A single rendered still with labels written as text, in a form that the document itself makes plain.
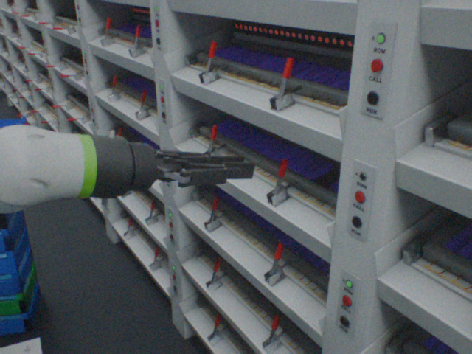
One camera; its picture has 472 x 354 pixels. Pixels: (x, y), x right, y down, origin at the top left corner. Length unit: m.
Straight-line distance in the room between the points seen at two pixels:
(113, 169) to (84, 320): 1.13
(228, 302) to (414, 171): 0.75
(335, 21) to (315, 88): 0.17
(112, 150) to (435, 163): 0.44
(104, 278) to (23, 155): 1.34
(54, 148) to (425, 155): 0.49
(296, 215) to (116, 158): 0.37
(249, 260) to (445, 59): 0.62
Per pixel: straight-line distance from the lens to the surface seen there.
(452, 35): 0.59
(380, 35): 0.64
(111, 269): 1.97
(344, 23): 0.70
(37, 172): 0.63
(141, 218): 1.68
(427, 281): 0.73
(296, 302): 0.96
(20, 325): 1.76
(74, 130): 2.61
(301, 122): 0.78
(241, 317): 1.21
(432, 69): 0.66
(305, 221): 0.85
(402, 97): 0.63
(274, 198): 0.89
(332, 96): 0.81
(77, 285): 1.92
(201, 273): 1.36
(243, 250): 1.10
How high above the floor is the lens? 1.10
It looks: 24 degrees down
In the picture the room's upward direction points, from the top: straight up
